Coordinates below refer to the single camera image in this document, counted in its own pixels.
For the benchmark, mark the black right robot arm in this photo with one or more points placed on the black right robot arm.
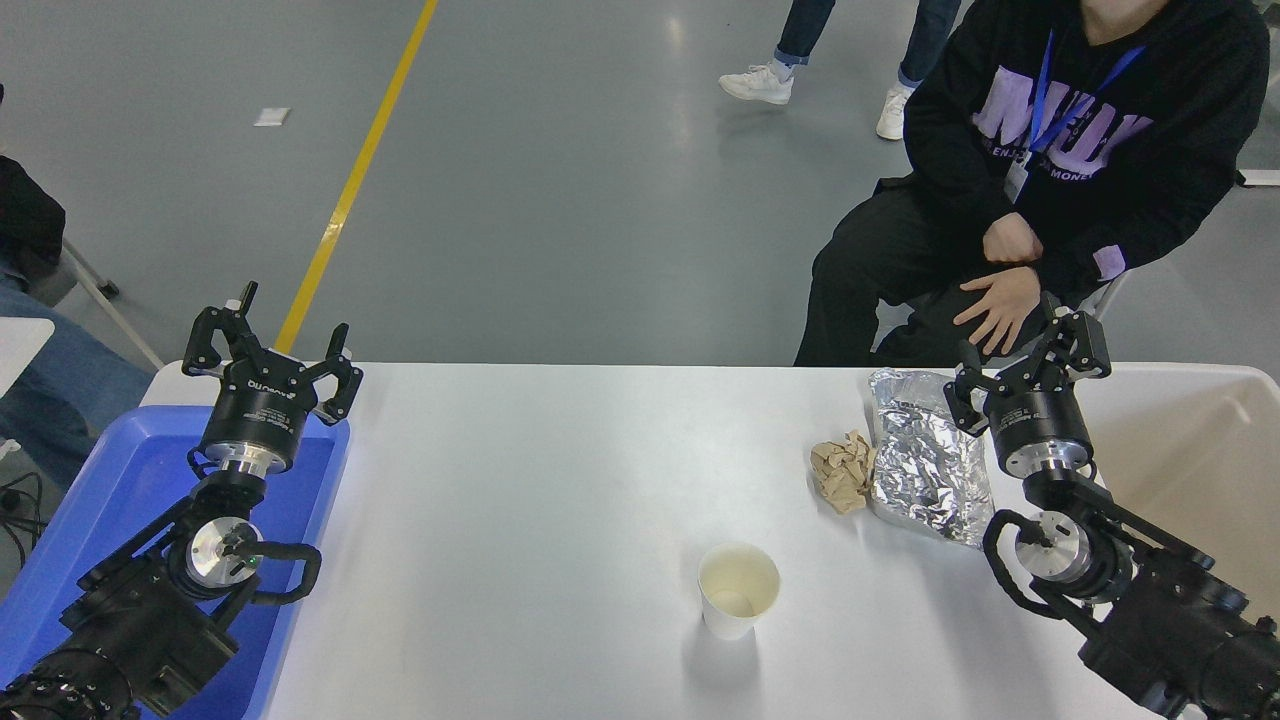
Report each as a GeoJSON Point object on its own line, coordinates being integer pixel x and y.
{"type": "Point", "coordinates": [1170, 620]}

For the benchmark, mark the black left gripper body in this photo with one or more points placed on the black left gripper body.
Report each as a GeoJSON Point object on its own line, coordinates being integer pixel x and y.
{"type": "Point", "coordinates": [258, 415]}

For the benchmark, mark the white flat bar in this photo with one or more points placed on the white flat bar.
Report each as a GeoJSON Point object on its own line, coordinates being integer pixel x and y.
{"type": "Point", "coordinates": [1260, 178]}

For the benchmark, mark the white paper scrap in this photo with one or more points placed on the white paper scrap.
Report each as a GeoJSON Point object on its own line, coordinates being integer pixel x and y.
{"type": "Point", "coordinates": [271, 116]}

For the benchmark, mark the person's left hand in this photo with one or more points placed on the person's left hand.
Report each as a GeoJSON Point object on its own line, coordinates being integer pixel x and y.
{"type": "Point", "coordinates": [1000, 300]}

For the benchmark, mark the grey chair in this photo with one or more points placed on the grey chair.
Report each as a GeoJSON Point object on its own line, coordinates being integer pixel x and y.
{"type": "Point", "coordinates": [1110, 295]}

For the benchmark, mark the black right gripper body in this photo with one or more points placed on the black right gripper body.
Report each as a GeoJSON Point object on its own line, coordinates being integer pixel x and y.
{"type": "Point", "coordinates": [1040, 415]}

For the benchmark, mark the person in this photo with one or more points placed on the person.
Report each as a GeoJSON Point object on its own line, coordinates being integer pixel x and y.
{"type": "Point", "coordinates": [760, 85]}
{"type": "Point", "coordinates": [60, 380]}
{"type": "Point", "coordinates": [1130, 200]}

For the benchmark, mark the white paper cup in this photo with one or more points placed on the white paper cup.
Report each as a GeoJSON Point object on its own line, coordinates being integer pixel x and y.
{"type": "Point", "coordinates": [738, 585]}

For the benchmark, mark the large pale bin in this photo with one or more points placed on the large pale bin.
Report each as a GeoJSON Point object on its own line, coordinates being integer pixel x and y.
{"type": "Point", "coordinates": [1190, 470]}

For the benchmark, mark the grey metal chair frame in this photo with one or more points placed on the grey metal chair frame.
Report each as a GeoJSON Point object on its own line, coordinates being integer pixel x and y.
{"type": "Point", "coordinates": [107, 291]}

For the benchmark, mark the small white table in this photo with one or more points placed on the small white table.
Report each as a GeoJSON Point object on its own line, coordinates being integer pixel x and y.
{"type": "Point", "coordinates": [20, 345]}

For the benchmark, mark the crumpled tan paper ball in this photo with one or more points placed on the crumpled tan paper ball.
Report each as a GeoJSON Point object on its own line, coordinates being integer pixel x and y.
{"type": "Point", "coordinates": [843, 472]}

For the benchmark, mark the person's right hand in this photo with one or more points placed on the person's right hand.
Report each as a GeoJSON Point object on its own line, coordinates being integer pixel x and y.
{"type": "Point", "coordinates": [1012, 240]}

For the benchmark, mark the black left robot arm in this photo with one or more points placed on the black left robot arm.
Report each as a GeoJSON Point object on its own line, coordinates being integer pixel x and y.
{"type": "Point", "coordinates": [150, 610]}

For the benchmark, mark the blue plastic tray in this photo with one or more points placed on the blue plastic tray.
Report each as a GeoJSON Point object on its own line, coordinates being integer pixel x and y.
{"type": "Point", "coordinates": [120, 480]}

